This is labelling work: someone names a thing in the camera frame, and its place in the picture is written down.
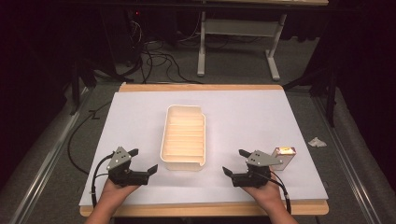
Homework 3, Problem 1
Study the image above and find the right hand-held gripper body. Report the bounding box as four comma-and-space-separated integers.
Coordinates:
232, 149, 285, 189

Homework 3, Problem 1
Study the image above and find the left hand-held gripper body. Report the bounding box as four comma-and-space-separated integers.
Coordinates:
106, 147, 151, 188

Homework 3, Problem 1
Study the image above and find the person's left hand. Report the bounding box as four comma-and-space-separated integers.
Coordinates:
99, 177, 142, 209

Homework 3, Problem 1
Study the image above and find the person's right hand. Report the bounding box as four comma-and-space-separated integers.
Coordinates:
240, 171, 287, 214

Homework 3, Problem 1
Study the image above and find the white table cover sheet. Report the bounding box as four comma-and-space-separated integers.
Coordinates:
78, 90, 330, 207

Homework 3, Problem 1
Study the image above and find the white ribbed plastic tray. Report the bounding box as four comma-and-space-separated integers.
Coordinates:
160, 105, 207, 172

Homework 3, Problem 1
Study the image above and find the crumpled white tissue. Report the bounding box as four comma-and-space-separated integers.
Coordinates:
307, 136, 328, 148

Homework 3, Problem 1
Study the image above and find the black stand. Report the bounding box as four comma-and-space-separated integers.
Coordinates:
68, 57, 98, 117
282, 66, 340, 129

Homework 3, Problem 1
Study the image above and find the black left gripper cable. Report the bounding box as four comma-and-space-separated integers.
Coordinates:
90, 150, 117, 209

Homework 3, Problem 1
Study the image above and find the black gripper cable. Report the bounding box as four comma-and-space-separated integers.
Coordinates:
90, 150, 117, 209
257, 169, 293, 216

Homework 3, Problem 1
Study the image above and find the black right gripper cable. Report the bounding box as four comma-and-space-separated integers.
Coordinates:
257, 169, 293, 216

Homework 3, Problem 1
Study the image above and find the long black floor cable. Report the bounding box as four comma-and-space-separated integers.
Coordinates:
66, 100, 114, 175

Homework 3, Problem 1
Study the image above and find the metal floor rail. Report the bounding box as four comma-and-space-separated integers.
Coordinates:
8, 87, 92, 224
312, 96, 376, 224

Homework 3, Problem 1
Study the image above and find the bundle of black floor cables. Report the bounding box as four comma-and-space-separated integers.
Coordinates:
123, 11, 204, 85

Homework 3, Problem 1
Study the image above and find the white metal desk frame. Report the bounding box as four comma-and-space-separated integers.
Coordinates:
196, 0, 330, 82

